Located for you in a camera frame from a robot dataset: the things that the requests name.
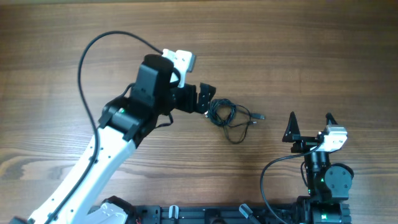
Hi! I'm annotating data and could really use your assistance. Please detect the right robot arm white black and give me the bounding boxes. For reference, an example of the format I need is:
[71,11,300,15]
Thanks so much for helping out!
[282,113,354,224]

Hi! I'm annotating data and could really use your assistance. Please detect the thin black cable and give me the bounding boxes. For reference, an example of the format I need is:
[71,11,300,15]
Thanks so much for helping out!
[214,104,257,145]

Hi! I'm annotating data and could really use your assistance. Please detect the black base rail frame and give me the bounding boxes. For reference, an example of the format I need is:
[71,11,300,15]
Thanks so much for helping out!
[135,205,280,224]

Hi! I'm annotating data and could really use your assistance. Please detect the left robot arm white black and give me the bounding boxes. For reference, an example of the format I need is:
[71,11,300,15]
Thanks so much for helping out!
[10,49,216,224]

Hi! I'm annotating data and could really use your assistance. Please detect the black right camera cable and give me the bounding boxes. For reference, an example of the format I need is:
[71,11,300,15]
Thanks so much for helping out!
[259,141,324,224]

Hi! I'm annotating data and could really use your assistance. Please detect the black left camera cable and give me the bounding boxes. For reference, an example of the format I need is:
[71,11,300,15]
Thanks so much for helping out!
[46,30,164,224]

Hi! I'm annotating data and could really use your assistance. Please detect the black camera cable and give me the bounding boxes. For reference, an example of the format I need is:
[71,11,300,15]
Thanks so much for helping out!
[259,141,324,224]
[46,30,164,224]

